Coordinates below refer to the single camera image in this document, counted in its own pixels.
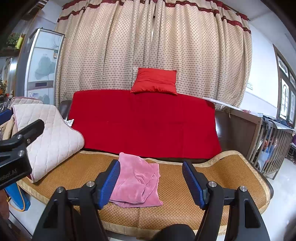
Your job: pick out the red pillow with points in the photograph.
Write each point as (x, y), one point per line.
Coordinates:
(153, 80)

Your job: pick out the yellow bottle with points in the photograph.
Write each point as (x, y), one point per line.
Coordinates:
(19, 40)

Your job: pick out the white patterned cushion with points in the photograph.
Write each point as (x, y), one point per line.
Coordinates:
(69, 122)

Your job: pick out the woven rattan mat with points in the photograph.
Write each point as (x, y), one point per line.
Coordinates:
(231, 171)

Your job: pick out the floral glass door refrigerator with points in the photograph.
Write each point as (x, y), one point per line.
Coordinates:
(44, 62)

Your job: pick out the artificial flower bunch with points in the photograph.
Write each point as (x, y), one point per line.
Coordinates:
(2, 88)

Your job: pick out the pink zip jacket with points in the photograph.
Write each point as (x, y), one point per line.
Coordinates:
(136, 180)

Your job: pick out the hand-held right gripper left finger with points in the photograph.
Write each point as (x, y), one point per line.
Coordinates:
(108, 180)

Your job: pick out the white board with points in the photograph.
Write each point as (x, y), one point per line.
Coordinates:
(222, 103)

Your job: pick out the wooden crib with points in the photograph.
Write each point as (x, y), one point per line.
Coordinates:
(245, 132)

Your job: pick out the white quilted pad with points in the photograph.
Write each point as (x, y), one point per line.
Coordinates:
(53, 139)

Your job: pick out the blue plastic container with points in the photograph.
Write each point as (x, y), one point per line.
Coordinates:
(18, 197)

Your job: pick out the person's dark trouser leg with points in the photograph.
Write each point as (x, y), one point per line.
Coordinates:
(173, 234)

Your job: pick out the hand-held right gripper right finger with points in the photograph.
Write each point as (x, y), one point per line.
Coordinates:
(194, 183)

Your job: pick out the beige dotted curtain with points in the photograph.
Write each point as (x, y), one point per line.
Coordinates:
(111, 51)

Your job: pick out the wooden framed glass door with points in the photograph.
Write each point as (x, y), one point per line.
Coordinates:
(285, 92)

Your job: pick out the green potted plant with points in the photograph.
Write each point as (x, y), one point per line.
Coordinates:
(12, 39)

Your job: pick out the red blanket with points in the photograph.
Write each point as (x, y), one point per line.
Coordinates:
(143, 122)

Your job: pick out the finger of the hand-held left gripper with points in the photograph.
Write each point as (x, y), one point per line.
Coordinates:
(32, 129)
(5, 118)

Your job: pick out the dark cloth pile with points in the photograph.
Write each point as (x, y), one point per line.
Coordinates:
(277, 121)

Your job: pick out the white wall socket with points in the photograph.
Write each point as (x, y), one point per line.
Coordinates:
(249, 85)

